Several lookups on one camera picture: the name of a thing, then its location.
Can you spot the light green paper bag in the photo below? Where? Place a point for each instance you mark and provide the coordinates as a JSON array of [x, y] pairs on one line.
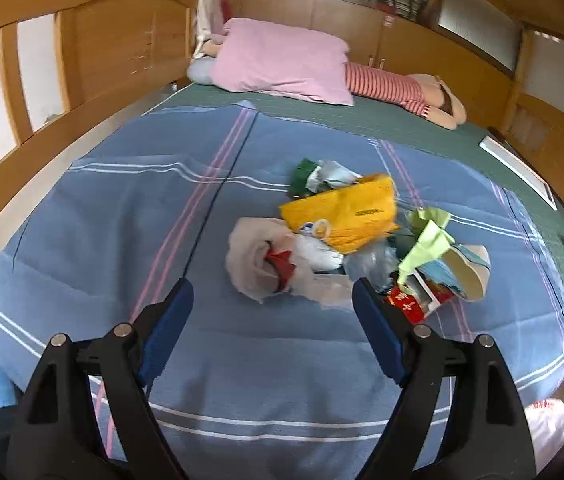
[[429, 242]]

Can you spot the light blue cushion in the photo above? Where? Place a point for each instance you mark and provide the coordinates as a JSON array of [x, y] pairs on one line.
[[201, 71]]

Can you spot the striped plush doll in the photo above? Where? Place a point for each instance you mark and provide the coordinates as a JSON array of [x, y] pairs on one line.
[[387, 82]]

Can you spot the white red printed plastic bag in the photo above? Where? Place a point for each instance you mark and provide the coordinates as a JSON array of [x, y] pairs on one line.
[[549, 425]]

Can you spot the green foil wrapper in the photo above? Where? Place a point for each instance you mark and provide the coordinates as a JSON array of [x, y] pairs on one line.
[[302, 175]]

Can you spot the wooden bed footboard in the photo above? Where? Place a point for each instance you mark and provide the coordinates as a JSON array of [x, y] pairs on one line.
[[557, 130]]

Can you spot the red packet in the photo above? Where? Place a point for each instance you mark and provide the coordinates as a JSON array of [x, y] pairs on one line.
[[279, 262]]

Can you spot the clear plastic bag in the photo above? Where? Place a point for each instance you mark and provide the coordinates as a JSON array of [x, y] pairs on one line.
[[372, 265]]

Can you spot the pink pillow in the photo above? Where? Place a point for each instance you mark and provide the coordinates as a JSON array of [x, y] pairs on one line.
[[282, 60]]

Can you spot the wooden arched bed headboard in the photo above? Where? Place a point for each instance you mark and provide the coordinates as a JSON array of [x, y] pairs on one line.
[[101, 45]]

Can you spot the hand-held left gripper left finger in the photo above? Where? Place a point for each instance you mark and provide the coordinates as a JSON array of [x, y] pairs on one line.
[[174, 320]]

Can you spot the frosted glass window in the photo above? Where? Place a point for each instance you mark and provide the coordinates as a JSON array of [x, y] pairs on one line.
[[482, 25]]

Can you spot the white teal paper bag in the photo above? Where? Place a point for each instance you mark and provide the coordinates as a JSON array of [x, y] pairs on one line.
[[472, 272]]

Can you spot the white printed plastic wrapper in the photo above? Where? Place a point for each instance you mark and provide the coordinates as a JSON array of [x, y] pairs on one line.
[[317, 252]]

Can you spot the clear wrapper with blue edge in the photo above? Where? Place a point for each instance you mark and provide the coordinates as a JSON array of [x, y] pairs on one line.
[[332, 172]]

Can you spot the yellow plastic bag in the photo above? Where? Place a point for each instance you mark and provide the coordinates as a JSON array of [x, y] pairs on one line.
[[347, 210]]

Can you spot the red white cardboard box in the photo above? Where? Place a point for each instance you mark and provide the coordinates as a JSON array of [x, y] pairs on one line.
[[409, 307]]

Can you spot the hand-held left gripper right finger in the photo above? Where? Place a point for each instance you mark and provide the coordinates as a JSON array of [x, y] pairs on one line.
[[374, 320]]

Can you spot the blue striped blanket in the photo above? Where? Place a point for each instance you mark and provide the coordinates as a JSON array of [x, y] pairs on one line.
[[111, 235]]

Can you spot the dark foil wrapper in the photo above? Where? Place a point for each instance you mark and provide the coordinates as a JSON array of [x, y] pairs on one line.
[[402, 242]]

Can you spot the white flat frame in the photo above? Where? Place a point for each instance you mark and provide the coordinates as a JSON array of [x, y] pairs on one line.
[[517, 170]]

